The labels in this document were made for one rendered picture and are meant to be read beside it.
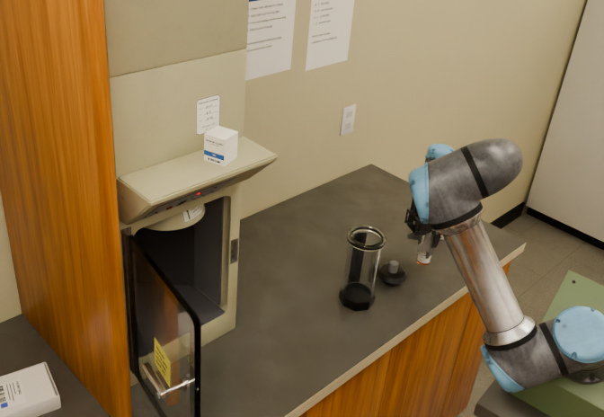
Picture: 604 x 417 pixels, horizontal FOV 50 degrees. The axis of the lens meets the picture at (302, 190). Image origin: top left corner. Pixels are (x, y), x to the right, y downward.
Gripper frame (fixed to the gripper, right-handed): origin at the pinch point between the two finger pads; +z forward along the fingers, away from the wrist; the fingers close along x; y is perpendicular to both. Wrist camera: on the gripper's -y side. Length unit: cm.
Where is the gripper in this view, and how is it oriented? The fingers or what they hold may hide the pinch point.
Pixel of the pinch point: (425, 250)
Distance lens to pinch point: 203.3
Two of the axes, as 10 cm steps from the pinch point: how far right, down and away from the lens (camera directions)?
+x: 3.1, 5.0, -8.1
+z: -0.8, 8.6, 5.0
